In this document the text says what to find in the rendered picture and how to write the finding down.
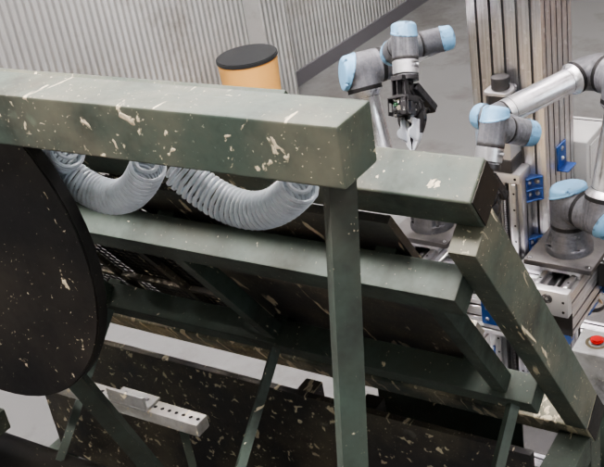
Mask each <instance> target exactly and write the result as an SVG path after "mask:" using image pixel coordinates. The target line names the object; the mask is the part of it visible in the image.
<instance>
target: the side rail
mask: <svg viewBox="0 0 604 467"><path fill-rule="evenodd" d="M447 253H448V255H449V256H450V257H451V258H452V260H453V261H454V262H455V264H456V265H457V267H458V268H459V270H460V272H461V273H462V275H463V276H464V277H465V279H466V280H467V282H468V283H469V285H470V286H471V288H472V290H473V291H474V292H475V294H476V295H477V296H478V297H479V299H480V300H481V302H482V303H483V305H484V306H485V308H486V309H487V311H488V312H489V314H490V315H491V317H492V318H493V320H494V321H495V322H496V324H497V326H498V327H499V329H500V330H501V332H502V333H503V335H505V336H506V338H507V339H508V341H509V342H510V344H511V346H512V347H513V349H514V350H515V351H516V353H517V354H518V356H519V357H520V359H521V360H522V362H523V363H524V365H525V366H526V368H527V369H528V371H529V372H530V374H531V375H532V376H533V377H534V379H535V380H536V382H537V383H538V385H539V386H540V388H541V389H542V391H543V392H544V393H545V395H546V396H547V398H548V400H549V401H550V403H551V404H552V406H553V407H554V408H555V410H556V411H557V413H558V414H559V416H560V417H561V419H562V420H563V421H564V422H565V424H566V425H570V426H573V427H577V428H582V429H586V428H587V426H588V422H589V418H590V414H591V411H592V408H593V404H594V400H595V397H596V391H595V389H594V388H593V386H592V385H591V383H590V382H589V380H588V378H587V376H586V374H585V372H584V370H583V368H582V367H581V365H580V363H579V361H578V359H577V358H576V357H575V355H574V353H573V351H572V349H571V347H570V345H569V344H568V342H567V340H566V338H565V336H564V335H563V333H562V331H561V329H560V328H559V326H558V324H557V322H556V321H555V319H554V317H553V315H552V314H551V312H550V310H549V308H548V306H547V304H546V302H545V300H544V299H543V298H542V296H541V294H540V292H539V291H538V289H537V287H536V285H535V283H534V281H533V279H532V277H531V276H530V274H529V272H528V271H527V270H526V268H525V266H524V264H523V262H522V260H521V258H520V256H519V255H518V253H517V251H516V249H515V247H514V246H513V244H512V242H511V241H510V239H509V237H508V235H507V233H506V232H505V230H504V228H503V226H502V224H501V223H500V221H499V219H498V217H497V215H496V213H495V211H494V210H493V209H491V212H490V215H489V218H488V221H487V224H486V226H484V227H475V226H469V225H463V224H457V225H456V228H455V231H454V233H453V236H452V239H451V242H450V245H449V248H448V251H447Z"/></svg>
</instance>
